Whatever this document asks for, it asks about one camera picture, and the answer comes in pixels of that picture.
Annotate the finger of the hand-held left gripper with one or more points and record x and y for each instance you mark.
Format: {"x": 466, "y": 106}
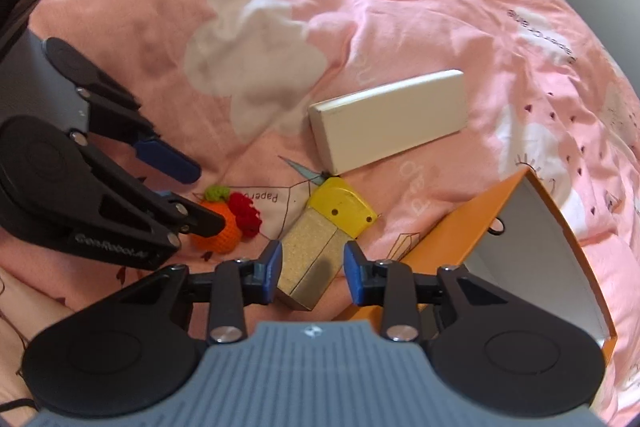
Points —
{"x": 170, "y": 162}
{"x": 200, "y": 219}

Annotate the orange crochet fruit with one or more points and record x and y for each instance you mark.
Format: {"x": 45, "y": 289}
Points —
{"x": 222, "y": 237}

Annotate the yellow plastic tool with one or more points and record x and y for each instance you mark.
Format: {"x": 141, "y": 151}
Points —
{"x": 340, "y": 204}

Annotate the orange cardboard box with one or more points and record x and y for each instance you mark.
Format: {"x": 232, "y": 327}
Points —
{"x": 530, "y": 257}

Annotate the pink printed blanket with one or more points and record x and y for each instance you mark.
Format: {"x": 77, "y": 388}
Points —
{"x": 280, "y": 7}

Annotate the red crochet fruit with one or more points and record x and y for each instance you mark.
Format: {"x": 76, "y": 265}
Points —
{"x": 246, "y": 214}

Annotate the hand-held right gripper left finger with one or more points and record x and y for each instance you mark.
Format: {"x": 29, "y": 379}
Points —
{"x": 272, "y": 274}

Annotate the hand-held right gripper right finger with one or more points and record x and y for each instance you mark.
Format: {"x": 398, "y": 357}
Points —
{"x": 354, "y": 274}

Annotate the cream white rectangular box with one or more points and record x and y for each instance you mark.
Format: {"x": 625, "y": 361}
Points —
{"x": 390, "y": 122}

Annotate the gold rectangular box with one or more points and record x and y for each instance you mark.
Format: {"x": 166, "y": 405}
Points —
{"x": 310, "y": 252}

